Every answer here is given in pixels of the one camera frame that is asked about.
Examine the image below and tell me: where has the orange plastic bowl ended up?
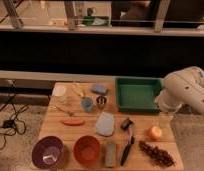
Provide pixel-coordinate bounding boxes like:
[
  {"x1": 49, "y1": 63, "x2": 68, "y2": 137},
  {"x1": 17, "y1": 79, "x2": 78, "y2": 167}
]
[{"x1": 73, "y1": 135, "x2": 101, "y2": 166}]

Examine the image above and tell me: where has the blue grey sponge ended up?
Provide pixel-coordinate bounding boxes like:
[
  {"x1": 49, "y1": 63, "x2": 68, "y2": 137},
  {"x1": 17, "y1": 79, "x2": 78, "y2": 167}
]
[{"x1": 91, "y1": 84, "x2": 108, "y2": 95}]

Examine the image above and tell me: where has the green box on shelf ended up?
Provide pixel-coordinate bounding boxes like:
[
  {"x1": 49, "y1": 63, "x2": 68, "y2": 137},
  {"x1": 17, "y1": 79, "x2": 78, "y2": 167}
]
[{"x1": 82, "y1": 16, "x2": 109, "y2": 26}]

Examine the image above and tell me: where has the black handled brush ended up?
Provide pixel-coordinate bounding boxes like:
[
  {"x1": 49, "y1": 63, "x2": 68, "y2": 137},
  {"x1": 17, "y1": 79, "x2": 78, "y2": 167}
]
[{"x1": 120, "y1": 118, "x2": 135, "y2": 166}]

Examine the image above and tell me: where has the purple plastic bowl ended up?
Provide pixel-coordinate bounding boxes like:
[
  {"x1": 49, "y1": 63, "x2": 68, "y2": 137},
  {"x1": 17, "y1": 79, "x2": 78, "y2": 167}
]
[{"x1": 32, "y1": 136, "x2": 67, "y2": 170}]

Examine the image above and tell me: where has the wooden spoon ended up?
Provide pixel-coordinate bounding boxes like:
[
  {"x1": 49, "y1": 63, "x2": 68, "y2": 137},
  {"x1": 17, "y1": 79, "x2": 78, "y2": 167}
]
[{"x1": 72, "y1": 83, "x2": 85, "y2": 98}]

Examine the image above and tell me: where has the green plastic tray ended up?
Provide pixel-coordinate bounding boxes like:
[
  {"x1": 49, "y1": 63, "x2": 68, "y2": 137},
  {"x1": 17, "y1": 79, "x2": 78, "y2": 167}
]
[{"x1": 115, "y1": 77, "x2": 163, "y2": 113}]

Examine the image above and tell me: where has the grey sponge block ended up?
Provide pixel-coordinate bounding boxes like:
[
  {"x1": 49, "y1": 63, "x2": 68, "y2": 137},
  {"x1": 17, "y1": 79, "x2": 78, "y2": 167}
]
[{"x1": 105, "y1": 141, "x2": 117, "y2": 168}]

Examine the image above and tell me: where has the clear plastic cup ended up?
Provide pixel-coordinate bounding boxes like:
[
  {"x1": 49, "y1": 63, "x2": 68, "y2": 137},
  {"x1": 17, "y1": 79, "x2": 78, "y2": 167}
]
[{"x1": 52, "y1": 85, "x2": 67, "y2": 103}]

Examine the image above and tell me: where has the dark grape bunch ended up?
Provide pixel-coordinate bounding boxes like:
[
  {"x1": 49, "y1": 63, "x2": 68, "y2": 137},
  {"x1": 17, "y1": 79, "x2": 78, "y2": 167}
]
[{"x1": 139, "y1": 141, "x2": 175, "y2": 167}]

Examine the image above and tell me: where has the light blue cloth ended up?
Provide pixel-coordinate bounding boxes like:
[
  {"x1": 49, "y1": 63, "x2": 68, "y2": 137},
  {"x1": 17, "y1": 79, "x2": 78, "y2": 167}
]
[{"x1": 94, "y1": 112, "x2": 115, "y2": 137}]

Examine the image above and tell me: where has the blue paper cup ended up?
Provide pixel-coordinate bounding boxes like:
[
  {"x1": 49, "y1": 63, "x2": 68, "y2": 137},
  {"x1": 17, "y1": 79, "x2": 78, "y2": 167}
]
[{"x1": 81, "y1": 97, "x2": 94, "y2": 113}]

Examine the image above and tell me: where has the black cable and adapter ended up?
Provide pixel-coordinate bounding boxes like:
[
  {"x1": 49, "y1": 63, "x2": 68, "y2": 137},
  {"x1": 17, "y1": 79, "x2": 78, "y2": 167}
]
[{"x1": 0, "y1": 79, "x2": 29, "y2": 151}]

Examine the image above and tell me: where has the orange yellow apple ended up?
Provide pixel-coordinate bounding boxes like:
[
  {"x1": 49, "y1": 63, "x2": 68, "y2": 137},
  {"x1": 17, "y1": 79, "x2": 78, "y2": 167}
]
[{"x1": 148, "y1": 126, "x2": 162, "y2": 140}]

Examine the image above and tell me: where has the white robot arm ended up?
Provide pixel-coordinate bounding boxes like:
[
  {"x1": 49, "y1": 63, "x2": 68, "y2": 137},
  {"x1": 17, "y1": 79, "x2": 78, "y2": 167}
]
[{"x1": 154, "y1": 66, "x2": 204, "y2": 128}]

